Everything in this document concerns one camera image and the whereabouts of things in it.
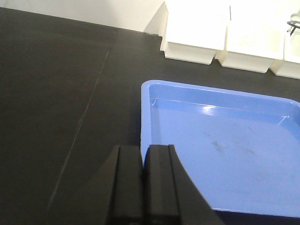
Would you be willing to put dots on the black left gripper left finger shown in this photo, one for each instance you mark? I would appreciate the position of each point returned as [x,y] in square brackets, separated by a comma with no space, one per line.
[114,196]

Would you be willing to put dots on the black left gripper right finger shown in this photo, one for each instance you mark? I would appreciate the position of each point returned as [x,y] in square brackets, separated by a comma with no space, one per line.
[171,198]

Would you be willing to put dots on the blue plastic tray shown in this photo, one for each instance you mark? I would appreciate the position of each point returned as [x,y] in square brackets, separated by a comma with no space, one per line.
[241,150]

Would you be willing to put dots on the white left storage bin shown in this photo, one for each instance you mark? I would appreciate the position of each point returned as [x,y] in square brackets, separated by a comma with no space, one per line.
[194,30]

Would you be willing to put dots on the white storage bin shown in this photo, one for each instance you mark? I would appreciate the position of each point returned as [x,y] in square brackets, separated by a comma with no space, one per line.
[194,30]
[251,46]
[289,66]

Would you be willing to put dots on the white middle storage bin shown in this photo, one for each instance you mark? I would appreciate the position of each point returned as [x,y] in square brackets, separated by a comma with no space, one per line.
[251,46]

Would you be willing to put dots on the white right storage bin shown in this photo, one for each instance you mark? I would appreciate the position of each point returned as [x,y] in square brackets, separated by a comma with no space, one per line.
[289,66]

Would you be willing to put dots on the black wire tripod stand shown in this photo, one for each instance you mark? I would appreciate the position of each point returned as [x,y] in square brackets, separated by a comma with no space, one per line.
[294,25]

